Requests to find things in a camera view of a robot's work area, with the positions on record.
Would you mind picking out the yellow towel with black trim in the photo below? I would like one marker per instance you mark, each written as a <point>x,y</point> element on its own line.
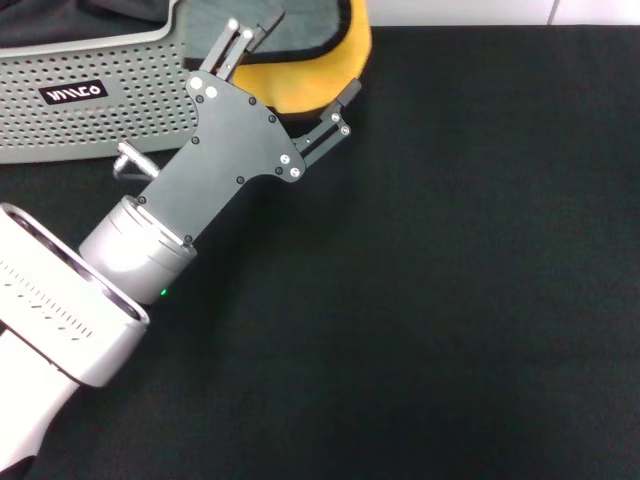
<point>310,75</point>

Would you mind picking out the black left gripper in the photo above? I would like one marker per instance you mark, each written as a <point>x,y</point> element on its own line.
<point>225,150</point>

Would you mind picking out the black tablecloth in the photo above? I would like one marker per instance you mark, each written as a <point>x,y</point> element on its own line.
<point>425,275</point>

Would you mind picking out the dark crumpled cloth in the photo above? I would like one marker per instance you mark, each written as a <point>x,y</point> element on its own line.
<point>50,20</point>

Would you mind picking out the grey perforated storage box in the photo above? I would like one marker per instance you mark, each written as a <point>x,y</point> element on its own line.
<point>75,125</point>

